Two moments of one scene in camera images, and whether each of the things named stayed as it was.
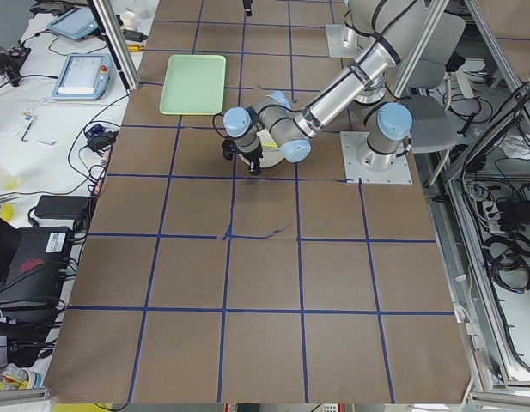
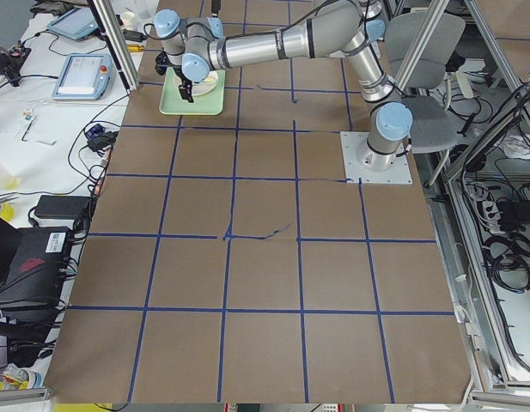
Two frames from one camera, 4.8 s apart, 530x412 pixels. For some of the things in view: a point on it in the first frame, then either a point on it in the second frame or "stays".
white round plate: [271, 154] to [202, 87]
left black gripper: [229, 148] to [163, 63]
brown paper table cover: [200, 283] stays
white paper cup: [129, 21] stays
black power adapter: [61, 207] stays
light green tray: [194, 85] stays
